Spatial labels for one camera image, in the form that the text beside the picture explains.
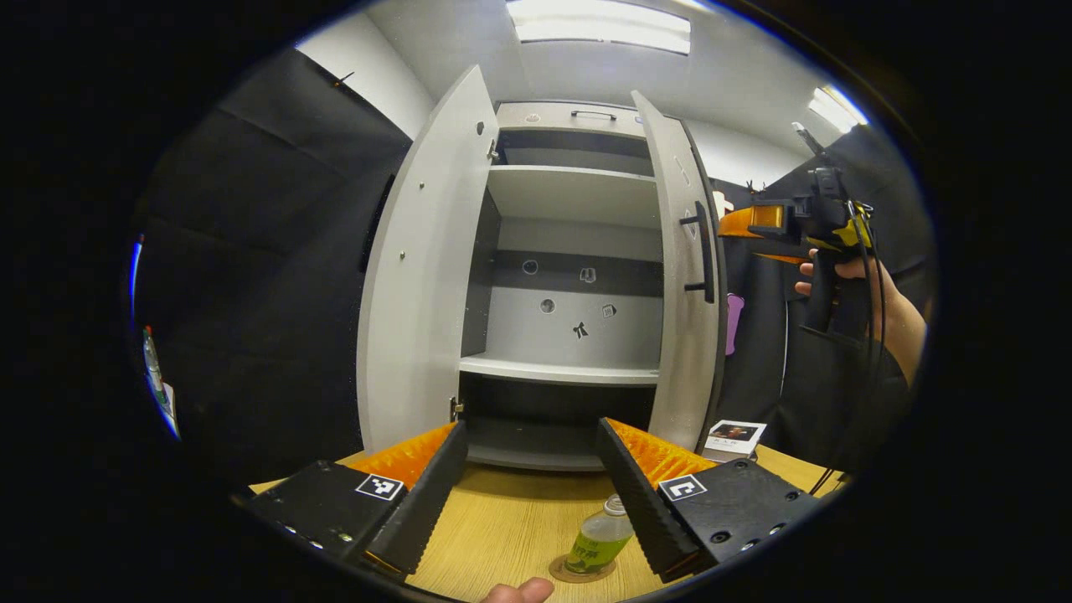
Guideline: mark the round wooden coaster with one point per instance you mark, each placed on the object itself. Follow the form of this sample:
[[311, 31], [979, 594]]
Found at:
[[565, 574]]

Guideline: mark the white blue-edged board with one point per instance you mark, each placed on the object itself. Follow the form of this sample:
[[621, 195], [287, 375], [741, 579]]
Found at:
[[170, 412]]

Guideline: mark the grey cabinet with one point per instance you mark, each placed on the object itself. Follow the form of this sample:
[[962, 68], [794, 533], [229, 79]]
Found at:
[[574, 197]]

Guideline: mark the white photo cover book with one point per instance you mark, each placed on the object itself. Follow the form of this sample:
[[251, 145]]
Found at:
[[735, 437]]

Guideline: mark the small ceiling light panel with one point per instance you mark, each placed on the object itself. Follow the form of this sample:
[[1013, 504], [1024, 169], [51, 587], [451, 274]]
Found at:
[[837, 109]]

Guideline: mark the grey cabinet drawer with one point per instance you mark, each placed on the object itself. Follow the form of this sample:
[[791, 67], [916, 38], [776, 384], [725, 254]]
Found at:
[[553, 121]]

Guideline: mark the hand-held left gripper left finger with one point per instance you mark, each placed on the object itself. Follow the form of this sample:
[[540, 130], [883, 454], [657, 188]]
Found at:
[[427, 502]]

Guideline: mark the grey cabinet door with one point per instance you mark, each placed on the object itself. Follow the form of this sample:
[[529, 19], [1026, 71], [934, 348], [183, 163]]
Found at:
[[423, 276], [674, 352]]

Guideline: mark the green label bottle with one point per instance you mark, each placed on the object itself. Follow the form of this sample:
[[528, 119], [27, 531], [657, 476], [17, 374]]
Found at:
[[599, 540]]

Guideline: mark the large ceiling light panel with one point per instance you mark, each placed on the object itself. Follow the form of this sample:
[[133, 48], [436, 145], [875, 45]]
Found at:
[[599, 23]]

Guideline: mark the small red-capped bottle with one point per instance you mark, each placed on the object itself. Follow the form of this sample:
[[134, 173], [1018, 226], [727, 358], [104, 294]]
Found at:
[[152, 364]]

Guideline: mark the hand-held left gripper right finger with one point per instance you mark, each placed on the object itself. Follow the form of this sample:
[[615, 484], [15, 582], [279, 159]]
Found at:
[[641, 502]]

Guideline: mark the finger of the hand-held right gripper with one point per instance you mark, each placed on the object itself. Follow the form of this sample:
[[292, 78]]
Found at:
[[741, 222], [783, 256]]

